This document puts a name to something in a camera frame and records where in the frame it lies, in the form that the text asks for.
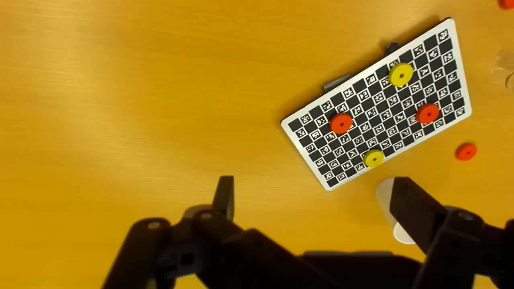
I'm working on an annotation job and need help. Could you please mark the checkered calibration board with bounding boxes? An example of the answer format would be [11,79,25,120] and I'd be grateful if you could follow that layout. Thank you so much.
[279,16,473,193]

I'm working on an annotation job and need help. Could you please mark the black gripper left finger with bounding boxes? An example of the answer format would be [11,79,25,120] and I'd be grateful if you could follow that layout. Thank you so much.
[101,175,334,289]

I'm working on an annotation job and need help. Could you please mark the white paper cup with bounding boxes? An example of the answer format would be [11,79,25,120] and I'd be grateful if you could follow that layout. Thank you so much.
[374,175,419,247]

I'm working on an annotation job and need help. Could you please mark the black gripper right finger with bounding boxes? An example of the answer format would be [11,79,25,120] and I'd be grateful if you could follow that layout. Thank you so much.
[387,175,514,289]

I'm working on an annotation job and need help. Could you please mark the yellow plastic ring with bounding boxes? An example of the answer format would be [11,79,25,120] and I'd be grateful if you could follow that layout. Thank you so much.
[362,148,387,170]
[387,61,414,88]

